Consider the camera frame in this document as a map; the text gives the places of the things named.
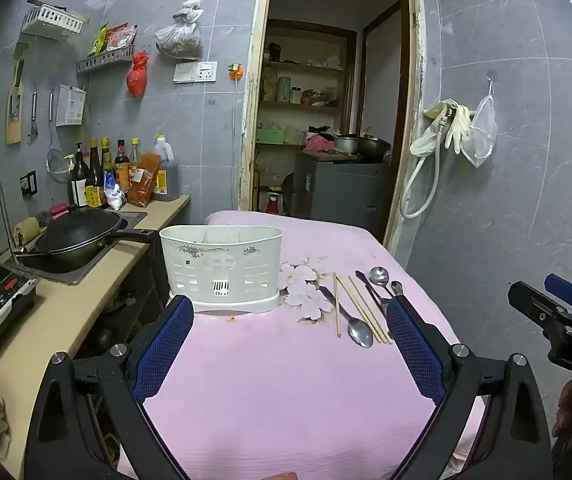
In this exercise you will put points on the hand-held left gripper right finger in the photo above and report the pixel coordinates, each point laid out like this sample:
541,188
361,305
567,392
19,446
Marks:
413,345

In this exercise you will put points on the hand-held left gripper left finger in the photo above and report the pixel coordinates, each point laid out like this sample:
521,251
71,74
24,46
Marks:
166,345

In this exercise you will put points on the large steel spoon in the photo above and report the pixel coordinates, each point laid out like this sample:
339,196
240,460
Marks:
361,332

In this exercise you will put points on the small steel utensil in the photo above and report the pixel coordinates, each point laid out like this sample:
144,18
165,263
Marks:
397,288

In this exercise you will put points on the gold metal utensil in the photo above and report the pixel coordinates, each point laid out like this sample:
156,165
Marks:
366,285

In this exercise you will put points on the round steel spoon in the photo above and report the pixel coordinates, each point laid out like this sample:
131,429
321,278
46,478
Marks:
379,275

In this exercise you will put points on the white plastic utensil holder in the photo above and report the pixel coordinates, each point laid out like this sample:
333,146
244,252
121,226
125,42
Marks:
216,260

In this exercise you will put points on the person's right hand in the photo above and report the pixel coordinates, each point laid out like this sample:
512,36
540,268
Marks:
568,405

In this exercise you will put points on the beige kitchen counter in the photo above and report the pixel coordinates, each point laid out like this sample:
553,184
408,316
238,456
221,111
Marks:
66,320

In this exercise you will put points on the steel sink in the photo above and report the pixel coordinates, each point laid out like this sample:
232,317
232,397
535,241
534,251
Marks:
66,277

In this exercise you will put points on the pink floral tablecloth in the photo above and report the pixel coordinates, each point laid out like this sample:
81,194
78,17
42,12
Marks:
291,385

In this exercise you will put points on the black wok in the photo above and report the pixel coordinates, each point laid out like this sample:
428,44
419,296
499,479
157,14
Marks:
76,235

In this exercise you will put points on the white blue packet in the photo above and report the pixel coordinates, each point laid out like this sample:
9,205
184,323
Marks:
114,195

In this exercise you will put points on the grey cabinet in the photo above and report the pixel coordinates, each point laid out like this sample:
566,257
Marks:
341,190

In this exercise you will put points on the white mesh bag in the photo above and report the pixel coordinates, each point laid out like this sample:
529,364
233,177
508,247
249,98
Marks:
481,135

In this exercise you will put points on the pink sponge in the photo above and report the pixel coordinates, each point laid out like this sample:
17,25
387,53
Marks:
58,209

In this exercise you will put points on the large dark oil jug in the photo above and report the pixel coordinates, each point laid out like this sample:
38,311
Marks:
167,170

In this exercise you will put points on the dark sauce bottle yellow label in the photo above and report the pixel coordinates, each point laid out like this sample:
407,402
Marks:
96,182

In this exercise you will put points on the red label sauce bottle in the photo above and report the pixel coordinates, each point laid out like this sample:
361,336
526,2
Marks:
122,165

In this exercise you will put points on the dark pump bottle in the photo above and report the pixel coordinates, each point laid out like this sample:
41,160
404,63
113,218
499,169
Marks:
78,180

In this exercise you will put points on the cream rubber glove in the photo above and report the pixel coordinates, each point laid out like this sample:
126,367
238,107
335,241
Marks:
458,125
426,142

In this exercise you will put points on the yellow cap sauce bottle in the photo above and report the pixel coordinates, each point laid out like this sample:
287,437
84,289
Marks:
135,157

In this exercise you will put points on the slim dark sauce bottle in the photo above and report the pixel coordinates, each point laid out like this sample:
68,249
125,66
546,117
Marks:
105,152

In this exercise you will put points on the dark metal bowl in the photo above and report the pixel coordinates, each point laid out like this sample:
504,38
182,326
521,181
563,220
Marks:
373,146

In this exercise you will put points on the metal mesh strainer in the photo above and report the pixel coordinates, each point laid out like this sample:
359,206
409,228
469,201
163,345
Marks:
56,165

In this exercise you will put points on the steel pot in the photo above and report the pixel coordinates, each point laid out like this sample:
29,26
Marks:
346,144

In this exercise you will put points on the pink cloth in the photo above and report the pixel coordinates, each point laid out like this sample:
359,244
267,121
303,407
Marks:
318,142

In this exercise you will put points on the green box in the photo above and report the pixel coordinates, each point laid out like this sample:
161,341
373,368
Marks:
269,136

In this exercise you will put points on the wooden cutting board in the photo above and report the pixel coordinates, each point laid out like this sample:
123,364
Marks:
13,130

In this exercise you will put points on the metal peeler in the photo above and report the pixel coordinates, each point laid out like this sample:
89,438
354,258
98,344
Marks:
33,115

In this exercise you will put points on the red plastic bag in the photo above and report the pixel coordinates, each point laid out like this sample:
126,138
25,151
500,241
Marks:
137,77

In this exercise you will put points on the green canister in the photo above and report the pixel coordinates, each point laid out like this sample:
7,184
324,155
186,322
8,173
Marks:
283,89

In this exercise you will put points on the wooden shelf unit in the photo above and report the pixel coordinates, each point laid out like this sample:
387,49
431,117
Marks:
306,66

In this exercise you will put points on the clear bag of dried goods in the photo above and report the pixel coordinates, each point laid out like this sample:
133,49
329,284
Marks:
181,40

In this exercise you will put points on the red snack packet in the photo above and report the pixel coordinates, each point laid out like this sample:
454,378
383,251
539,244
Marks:
121,37

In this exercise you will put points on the yellow green snack packet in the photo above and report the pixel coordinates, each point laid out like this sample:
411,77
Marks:
98,40

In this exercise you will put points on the wooden stick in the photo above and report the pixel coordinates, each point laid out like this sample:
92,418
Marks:
78,15

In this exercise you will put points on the black wall outlet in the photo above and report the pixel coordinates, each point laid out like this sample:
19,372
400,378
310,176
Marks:
28,182

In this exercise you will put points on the wooden door frame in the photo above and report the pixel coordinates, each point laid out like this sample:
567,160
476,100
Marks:
253,110

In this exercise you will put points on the white perforated wall holder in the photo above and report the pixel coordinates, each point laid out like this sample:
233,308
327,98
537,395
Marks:
71,105

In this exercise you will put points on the white wall switch socket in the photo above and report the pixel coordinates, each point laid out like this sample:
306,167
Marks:
195,72

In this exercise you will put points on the orange wall plug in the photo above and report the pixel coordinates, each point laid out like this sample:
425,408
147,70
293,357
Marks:
236,71

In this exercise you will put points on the grey wall rack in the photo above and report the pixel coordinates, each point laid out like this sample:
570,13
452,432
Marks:
106,61

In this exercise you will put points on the white wall basket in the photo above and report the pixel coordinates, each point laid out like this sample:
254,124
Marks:
51,22

